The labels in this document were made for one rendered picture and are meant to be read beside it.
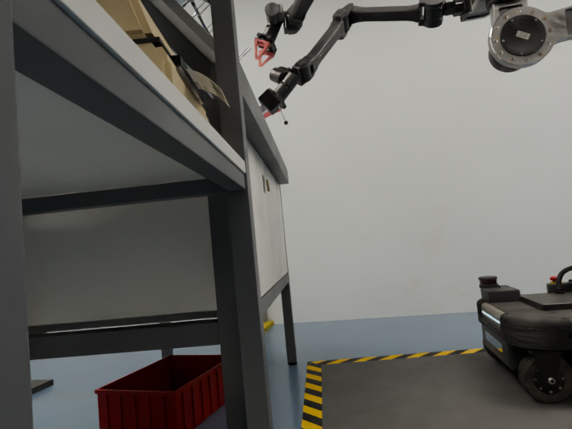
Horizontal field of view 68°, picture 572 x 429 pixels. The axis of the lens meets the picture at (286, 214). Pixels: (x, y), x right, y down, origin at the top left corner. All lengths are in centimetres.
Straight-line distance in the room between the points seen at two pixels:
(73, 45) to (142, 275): 61
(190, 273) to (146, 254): 9
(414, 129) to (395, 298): 110
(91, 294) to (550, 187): 269
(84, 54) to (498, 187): 281
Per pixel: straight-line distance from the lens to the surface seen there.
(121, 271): 83
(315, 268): 286
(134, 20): 51
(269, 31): 185
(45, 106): 37
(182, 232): 78
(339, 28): 200
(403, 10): 205
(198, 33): 86
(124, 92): 28
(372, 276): 284
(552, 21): 175
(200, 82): 58
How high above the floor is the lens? 52
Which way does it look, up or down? 4 degrees up
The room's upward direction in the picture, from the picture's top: 6 degrees counter-clockwise
